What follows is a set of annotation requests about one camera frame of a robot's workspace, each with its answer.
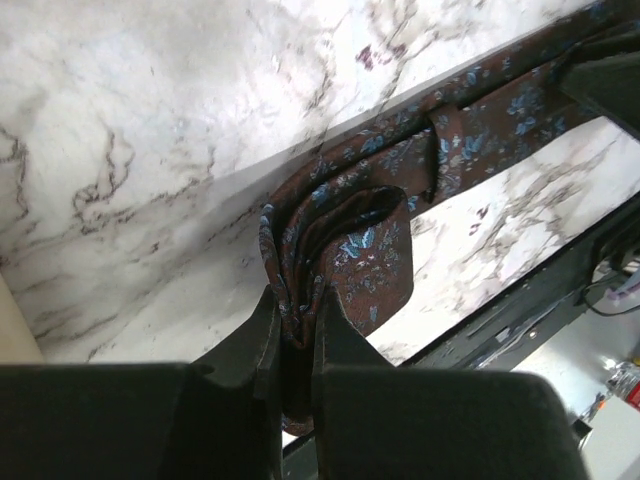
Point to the brown blue floral tie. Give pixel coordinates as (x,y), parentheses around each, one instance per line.
(342,222)

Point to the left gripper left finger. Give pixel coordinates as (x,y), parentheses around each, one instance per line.
(215,418)

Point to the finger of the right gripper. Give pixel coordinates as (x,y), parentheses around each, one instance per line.
(604,77)

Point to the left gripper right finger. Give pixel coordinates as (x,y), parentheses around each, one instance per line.
(373,420)

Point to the wooden compartment tray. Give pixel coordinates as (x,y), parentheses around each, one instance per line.
(17,343)

